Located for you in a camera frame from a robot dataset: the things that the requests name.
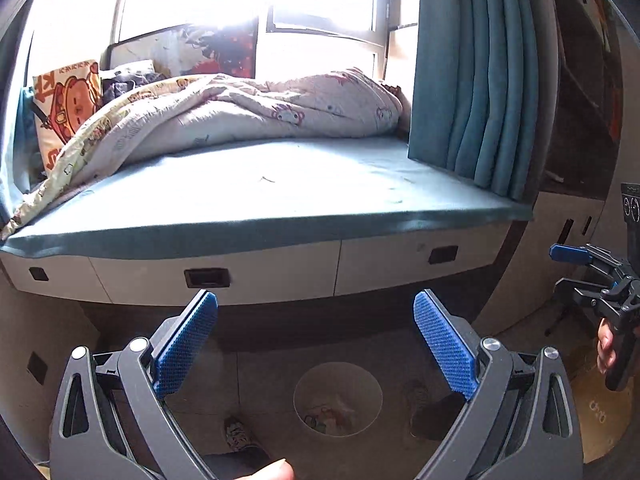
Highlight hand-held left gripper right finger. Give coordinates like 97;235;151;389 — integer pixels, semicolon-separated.
412;288;585;480

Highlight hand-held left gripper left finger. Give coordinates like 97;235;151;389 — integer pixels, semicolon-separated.
49;287;221;480

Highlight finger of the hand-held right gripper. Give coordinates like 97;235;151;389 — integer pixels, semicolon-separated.
550;243;632;286
554;277;626;318

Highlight person's right hand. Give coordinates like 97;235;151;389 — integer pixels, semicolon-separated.
597;320;619;374

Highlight person's left hand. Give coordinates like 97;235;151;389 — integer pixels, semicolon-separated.
249;458;297;480

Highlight white sneaker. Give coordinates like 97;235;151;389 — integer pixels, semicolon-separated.
222;414;271;455
404;379;432;426

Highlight cardboard box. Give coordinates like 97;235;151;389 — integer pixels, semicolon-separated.
569;345;627;465

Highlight white bed drawer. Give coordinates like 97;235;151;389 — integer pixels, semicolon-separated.
90;239;342;307
0;250;108;303
334;221;512;297

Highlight wooden bookshelf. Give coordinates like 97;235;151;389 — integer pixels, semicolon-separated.
542;0;627;202

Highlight blue bed mattress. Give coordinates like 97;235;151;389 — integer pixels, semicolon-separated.
0;137;533;261

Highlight blue curtain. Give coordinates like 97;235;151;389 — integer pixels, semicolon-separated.
407;0;561;206
0;85;32;223

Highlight cartoon printed quilt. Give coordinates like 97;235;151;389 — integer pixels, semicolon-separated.
0;66;403;241

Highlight orange cartoon pillow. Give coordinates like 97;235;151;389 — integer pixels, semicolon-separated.
32;59;103;173

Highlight dark folded clothes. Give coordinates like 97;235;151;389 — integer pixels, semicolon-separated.
100;59;171;101

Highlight wall poster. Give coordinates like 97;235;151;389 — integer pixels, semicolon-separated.
107;17;261;81

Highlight window frame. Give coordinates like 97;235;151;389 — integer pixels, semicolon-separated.
265;0;421;86

